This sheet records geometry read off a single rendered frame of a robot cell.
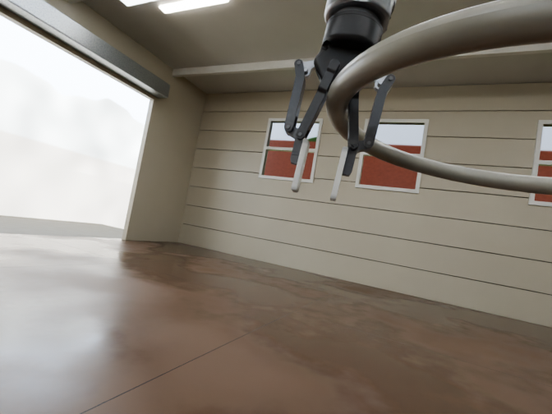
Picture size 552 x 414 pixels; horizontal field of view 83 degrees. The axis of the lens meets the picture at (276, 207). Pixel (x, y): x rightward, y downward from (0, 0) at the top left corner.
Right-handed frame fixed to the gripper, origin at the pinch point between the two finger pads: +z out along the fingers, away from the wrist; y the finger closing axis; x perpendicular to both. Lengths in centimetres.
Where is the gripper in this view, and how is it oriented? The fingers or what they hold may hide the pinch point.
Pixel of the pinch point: (319, 172)
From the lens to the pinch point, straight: 42.5
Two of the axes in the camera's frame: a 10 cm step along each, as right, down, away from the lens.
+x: 1.6, 0.5, 9.9
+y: 9.6, 2.4, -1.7
